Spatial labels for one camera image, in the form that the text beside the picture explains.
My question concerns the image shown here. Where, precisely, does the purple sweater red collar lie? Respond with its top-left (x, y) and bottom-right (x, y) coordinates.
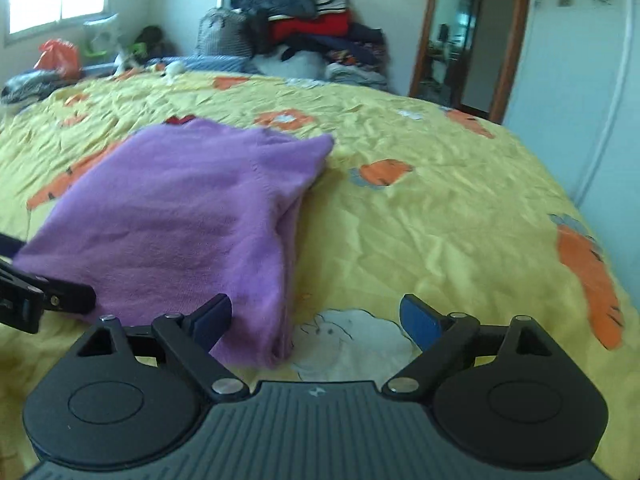
top-left (14, 118), bottom-right (334, 367)

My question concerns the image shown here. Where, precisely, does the pile of folded clothes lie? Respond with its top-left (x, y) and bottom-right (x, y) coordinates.
top-left (230, 0), bottom-right (388, 90)

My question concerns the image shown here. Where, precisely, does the yellow carrot print bedspread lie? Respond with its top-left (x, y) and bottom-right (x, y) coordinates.
top-left (1, 72), bottom-right (639, 479)

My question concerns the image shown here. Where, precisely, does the orange plastic bag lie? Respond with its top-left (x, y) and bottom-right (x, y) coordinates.
top-left (34, 39), bottom-right (81, 79)

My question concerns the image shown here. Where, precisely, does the floral cushion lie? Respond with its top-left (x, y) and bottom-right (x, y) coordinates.
top-left (82, 13), bottom-right (122, 61)

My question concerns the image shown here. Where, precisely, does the blue quilted blanket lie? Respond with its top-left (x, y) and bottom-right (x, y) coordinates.
top-left (81, 55), bottom-right (262, 78)

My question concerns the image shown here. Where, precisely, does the white wardrobe door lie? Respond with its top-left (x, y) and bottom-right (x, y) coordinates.
top-left (504, 0), bottom-right (639, 304)

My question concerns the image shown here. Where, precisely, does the checkered houndstooth bag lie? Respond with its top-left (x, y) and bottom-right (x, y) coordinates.
top-left (195, 8), bottom-right (253, 58)

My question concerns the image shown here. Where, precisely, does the wooden door frame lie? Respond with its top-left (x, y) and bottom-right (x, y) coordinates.
top-left (409, 0), bottom-right (529, 124)

